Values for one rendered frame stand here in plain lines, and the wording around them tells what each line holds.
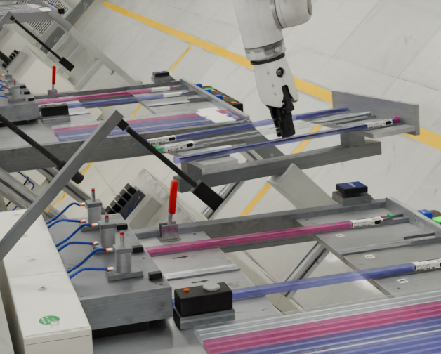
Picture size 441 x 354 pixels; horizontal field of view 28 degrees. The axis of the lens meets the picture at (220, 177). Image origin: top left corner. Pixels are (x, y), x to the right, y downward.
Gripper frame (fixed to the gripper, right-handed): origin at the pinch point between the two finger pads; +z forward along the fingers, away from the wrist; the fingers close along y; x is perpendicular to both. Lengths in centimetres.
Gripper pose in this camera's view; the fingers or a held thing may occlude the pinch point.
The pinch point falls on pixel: (284, 126)
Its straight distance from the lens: 189.6
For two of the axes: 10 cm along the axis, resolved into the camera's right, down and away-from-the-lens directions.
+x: -8.9, 3.4, -3.1
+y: -3.9, -1.8, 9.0
